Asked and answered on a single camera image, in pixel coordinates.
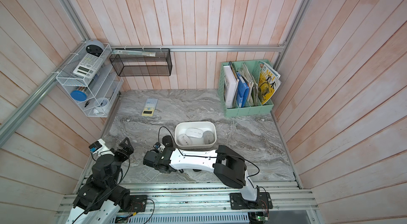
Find white plastic storage box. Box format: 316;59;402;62
175;121;217;149

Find black ribbed mouse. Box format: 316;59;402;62
162;135;174;147

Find white computer mouse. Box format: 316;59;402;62
185;128;204;139

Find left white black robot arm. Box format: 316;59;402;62
66;138;134;224

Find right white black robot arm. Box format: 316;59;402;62
143;145;260;202

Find grey white mouse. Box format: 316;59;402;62
202;130;215;145

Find yellow blue calculator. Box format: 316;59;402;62
142;98;158;117

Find white cup on shelf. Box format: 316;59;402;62
93;98;109;116

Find blue lid container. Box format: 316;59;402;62
70;86;88;102

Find thick white book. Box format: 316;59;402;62
223;65;238;109

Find white grey desk calculator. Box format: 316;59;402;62
73;54;103;79

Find flat packet on basket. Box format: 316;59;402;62
112;49;156;57

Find blue folder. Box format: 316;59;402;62
236;72;249;108

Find green plastic file crate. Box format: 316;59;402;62
217;59;274;117

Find round grey black speaker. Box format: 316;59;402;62
85;40;105;57

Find yellow art magazine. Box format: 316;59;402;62
258;62;281;105

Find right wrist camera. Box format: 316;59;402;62
153;142;163;152

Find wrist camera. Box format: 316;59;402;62
153;142;163;152
89;139;107;155

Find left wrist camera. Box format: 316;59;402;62
89;139;107;155

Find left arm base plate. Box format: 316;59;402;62
122;195;147;212

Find white wire wall shelf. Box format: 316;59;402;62
56;42;124;118

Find black mesh wall basket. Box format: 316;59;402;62
109;48;172;77

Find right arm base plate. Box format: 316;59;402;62
229;192;273;210

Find aluminium rail base frame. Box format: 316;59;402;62
123;181;319;217

